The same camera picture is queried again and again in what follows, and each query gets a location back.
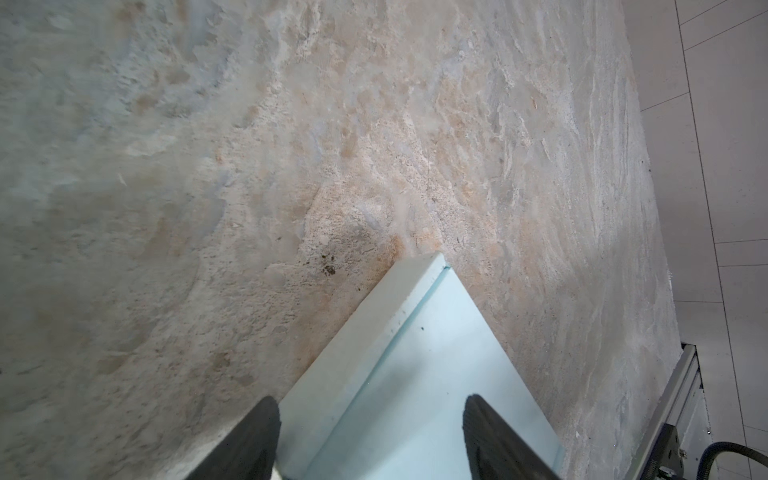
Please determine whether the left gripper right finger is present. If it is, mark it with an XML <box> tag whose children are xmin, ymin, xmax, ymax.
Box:
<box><xmin>462</xmin><ymin>394</ymin><xmax>558</xmax><ymax>480</ymax></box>

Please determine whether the aluminium mounting rail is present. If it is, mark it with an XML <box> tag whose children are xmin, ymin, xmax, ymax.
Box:
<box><xmin>625</xmin><ymin>344</ymin><xmax>712</xmax><ymax>479</ymax></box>

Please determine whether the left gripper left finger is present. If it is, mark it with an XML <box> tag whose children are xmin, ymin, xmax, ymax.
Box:
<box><xmin>187</xmin><ymin>396</ymin><xmax>281</xmax><ymax>480</ymax></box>

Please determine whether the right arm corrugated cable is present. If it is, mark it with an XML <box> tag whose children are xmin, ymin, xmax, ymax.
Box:
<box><xmin>695</xmin><ymin>441</ymin><xmax>768</xmax><ymax>480</ymax></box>

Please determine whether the light blue paper box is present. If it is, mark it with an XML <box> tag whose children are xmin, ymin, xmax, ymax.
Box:
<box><xmin>276</xmin><ymin>252</ymin><xmax>565</xmax><ymax>479</ymax></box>

